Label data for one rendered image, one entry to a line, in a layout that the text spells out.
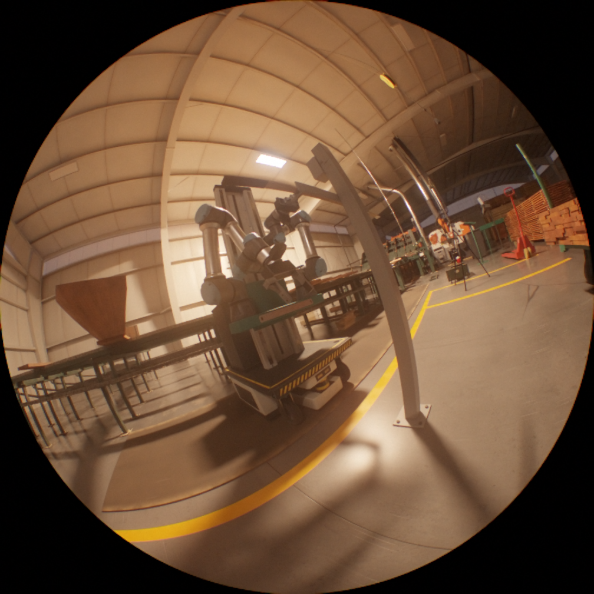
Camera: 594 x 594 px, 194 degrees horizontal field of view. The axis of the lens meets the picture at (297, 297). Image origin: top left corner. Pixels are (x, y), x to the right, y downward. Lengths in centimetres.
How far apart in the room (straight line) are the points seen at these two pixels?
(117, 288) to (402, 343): 97
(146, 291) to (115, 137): 605
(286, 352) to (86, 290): 119
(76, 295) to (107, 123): 655
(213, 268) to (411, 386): 101
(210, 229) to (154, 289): 738
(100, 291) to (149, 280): 777
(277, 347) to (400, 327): 85
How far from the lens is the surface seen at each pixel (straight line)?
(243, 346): 125
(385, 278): 63
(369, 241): 64
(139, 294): 828
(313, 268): 114
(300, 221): 130
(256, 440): 112
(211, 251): 89
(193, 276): 835
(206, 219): 95
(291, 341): 128
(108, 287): 64
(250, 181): 49
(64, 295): 67
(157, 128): 682
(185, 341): 718
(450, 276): 407
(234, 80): 648
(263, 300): 114
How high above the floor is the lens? 67
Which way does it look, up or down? 2 degrees up
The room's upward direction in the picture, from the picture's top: 19 degrees counter-clockwise
